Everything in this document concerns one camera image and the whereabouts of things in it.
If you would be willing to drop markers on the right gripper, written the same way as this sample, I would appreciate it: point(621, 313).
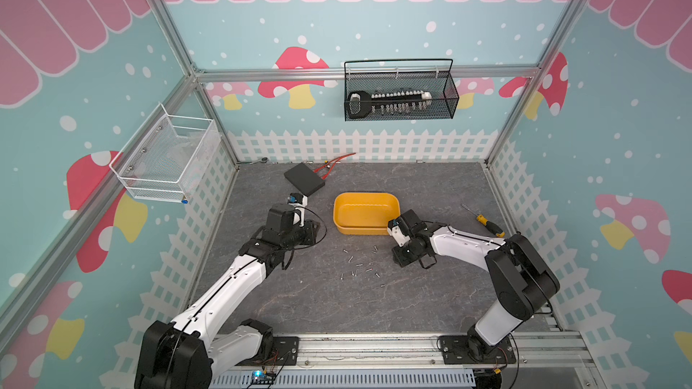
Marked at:
point(401, 260)

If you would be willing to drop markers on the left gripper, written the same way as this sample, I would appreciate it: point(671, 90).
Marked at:
point(310, 232)

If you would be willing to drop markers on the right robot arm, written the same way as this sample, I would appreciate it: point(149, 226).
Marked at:
point(522, 280)

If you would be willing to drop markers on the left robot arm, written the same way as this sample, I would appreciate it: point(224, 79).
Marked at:
point(189, 351)

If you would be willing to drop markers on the black flat box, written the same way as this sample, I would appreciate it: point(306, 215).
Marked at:
point(304, 179)

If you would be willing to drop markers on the yellow plastic storage box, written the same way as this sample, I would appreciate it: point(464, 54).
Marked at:
point(365, 214)

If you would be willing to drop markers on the yellow black screwdriver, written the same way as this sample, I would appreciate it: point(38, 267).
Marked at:
point(491, 227)

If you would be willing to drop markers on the socket wrench set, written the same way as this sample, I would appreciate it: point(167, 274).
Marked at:
point(362, 104)

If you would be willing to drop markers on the green circuit board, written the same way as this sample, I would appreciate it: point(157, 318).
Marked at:
point(262, 377)

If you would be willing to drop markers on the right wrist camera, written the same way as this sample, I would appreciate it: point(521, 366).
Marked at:
point(395, 232)

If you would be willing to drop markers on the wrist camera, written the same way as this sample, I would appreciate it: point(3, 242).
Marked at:
point(298, 201)
point(395, 232)

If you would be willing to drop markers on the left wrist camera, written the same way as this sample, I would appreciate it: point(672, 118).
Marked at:
point(298, 201)

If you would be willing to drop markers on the red handled pliers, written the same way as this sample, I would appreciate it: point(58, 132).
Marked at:
point(325, 170)

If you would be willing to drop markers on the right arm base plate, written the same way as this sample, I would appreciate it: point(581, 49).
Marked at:
point(471, 350)

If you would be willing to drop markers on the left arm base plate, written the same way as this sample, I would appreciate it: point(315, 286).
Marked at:
point(278, 350)

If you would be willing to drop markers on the white wire basket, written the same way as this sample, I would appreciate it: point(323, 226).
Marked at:
point(168, 157)

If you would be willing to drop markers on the black wire mesh basket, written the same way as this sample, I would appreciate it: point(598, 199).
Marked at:
point(399, 89)

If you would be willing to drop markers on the aluminium front rail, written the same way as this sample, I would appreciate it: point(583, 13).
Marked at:
point(411, 360)

